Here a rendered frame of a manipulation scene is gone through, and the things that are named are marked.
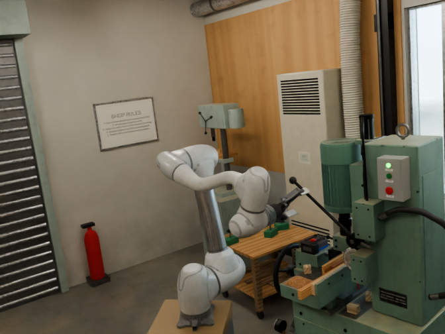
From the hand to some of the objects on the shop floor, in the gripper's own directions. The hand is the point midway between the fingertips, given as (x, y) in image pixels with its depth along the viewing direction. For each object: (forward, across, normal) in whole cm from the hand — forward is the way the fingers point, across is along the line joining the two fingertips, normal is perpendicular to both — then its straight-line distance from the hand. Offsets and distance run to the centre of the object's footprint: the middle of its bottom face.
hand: (299, 201), depth 209 cm
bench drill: (+134, -218, +90) cm, 272 cm away
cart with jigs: (+98, -174, +28) cm, 201 cm away
